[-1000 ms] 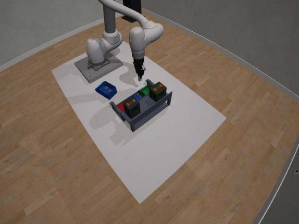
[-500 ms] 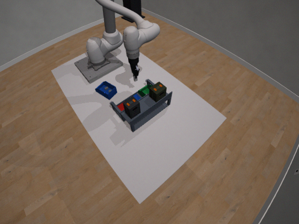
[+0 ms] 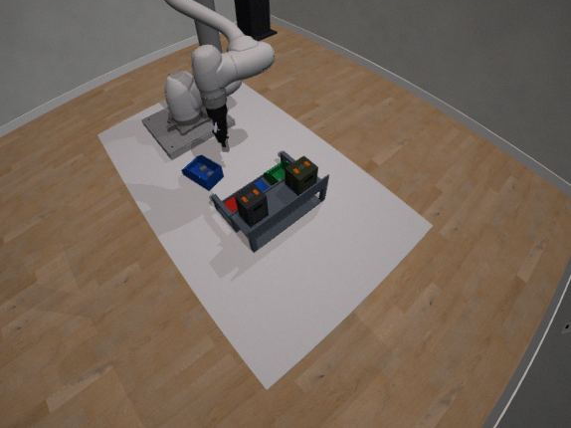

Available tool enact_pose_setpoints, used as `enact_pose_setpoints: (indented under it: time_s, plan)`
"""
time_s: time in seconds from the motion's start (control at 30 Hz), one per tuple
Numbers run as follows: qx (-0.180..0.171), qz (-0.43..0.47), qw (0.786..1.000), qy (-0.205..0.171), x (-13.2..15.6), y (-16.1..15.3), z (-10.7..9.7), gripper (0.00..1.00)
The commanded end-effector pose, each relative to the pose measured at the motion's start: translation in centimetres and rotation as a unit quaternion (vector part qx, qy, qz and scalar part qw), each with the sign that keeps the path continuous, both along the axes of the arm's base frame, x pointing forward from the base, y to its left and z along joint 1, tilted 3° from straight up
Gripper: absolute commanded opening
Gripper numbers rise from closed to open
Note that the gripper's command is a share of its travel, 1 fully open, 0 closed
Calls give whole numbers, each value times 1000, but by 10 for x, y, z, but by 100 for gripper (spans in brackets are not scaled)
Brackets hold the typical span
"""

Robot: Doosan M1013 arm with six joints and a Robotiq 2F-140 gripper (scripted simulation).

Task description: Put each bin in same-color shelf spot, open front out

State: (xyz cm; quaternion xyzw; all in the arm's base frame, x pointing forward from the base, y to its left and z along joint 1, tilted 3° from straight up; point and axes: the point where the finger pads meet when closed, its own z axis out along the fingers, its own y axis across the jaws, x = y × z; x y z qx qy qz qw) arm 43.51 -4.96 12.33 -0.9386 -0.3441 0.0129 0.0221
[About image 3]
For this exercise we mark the blue bin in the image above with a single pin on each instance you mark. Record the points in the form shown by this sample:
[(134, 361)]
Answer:
[(193, 172)]

